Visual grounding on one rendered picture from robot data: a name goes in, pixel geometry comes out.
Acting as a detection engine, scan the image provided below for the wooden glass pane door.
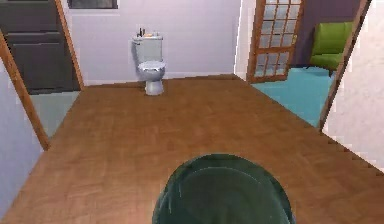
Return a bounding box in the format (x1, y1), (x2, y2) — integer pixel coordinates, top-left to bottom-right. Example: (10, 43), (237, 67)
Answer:
(246, 0), (306, 84)

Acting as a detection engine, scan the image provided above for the dark green round bin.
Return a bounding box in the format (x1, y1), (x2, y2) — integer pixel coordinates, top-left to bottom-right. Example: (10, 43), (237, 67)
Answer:
(152, 153), (297, 224)

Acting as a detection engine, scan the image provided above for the white toilet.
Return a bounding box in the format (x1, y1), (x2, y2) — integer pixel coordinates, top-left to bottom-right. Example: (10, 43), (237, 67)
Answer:
(132, 34), (167, 97)

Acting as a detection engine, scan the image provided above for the green armchair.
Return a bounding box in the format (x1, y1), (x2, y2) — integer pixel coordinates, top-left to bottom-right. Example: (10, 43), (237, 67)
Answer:
(309, 21), (354, 72)

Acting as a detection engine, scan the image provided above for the dark framed window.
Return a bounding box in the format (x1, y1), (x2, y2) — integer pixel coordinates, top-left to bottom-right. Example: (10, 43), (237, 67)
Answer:
(67, 0), (119, 10)

